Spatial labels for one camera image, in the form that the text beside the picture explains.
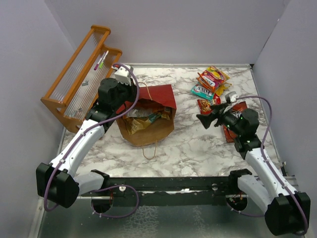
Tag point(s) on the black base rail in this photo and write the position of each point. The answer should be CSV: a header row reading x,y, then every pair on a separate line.
x,y
169,191

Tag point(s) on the orange Fox's fruits candy bag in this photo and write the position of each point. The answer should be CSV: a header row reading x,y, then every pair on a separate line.
x,y
211,78

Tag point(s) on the teal Fox's mint candy bag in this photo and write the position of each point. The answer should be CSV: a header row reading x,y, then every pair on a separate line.
x,y
202,92

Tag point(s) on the pink marker pen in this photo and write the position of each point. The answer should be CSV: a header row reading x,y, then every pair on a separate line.
x,y
99,61

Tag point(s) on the red Doritos chip bag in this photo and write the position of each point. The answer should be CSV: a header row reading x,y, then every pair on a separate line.
x,y
237,111

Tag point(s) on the green marker pen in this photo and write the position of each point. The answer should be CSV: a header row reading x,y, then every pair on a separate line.
x,y
103,59

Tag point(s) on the gold snack packet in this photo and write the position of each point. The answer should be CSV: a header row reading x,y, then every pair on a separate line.
x,y
133,124

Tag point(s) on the red paper bag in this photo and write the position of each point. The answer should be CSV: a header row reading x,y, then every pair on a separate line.
x,y
151,96

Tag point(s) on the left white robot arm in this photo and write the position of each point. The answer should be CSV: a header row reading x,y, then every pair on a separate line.
x,y
57,181

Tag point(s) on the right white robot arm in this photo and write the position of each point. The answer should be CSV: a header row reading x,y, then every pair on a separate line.
x,y
285,209

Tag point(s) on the red snack packet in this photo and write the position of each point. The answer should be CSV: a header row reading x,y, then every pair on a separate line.
x,y
205,105

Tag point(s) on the orange wooden rack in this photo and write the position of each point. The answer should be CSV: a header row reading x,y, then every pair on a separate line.
x,y
76,88

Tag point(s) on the orange chips bag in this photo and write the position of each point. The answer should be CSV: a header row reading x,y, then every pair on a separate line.
x,y
151,113

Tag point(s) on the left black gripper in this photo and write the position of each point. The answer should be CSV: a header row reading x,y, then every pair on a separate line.
x,y
132,89

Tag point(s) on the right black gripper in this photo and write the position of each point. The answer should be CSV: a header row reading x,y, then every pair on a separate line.
x,y
207,120

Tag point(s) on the yellow snack packet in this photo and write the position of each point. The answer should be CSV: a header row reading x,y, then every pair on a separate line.
x,y
219,91

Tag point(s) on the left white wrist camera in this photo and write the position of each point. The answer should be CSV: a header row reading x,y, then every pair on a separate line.
x,y
122,75

